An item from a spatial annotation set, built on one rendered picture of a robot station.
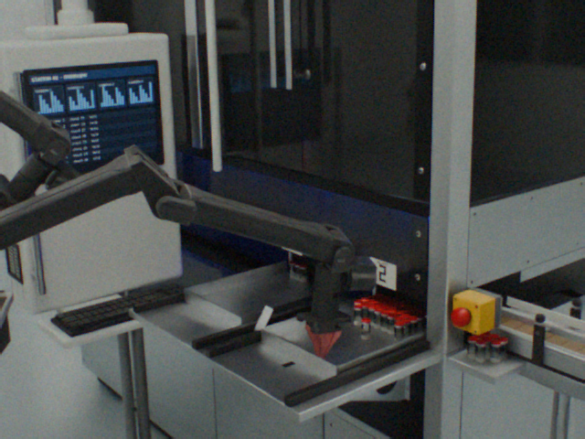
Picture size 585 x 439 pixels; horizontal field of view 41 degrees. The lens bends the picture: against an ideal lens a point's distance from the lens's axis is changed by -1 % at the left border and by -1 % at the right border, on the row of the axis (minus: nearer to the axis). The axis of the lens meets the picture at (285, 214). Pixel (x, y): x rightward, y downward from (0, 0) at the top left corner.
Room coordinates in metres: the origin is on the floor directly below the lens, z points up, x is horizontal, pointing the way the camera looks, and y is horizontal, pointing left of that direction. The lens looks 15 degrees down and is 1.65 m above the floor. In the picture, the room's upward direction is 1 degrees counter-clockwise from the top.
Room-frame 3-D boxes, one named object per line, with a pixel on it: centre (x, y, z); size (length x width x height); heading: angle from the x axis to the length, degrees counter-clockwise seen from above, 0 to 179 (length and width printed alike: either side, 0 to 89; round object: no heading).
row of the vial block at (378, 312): (1.74, -0.22, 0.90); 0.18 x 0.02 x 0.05; 38
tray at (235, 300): (1.95, 0.06, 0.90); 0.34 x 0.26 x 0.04; 128
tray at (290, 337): (1.68, -0.15, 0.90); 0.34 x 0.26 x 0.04; 128
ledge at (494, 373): (1.57, -0.44, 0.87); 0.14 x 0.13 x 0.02; 128
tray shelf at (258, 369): (1.78, 0.01, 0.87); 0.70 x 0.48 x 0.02; 38
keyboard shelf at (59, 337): (2.12, 0.48, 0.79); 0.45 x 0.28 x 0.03; 128
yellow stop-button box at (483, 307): (1.56, -0.40, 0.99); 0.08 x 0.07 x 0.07; 128
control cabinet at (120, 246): (2.27, 0.57, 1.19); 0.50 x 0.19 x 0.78; 128
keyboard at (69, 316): (2.07, 0.45, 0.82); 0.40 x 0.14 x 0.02; 128
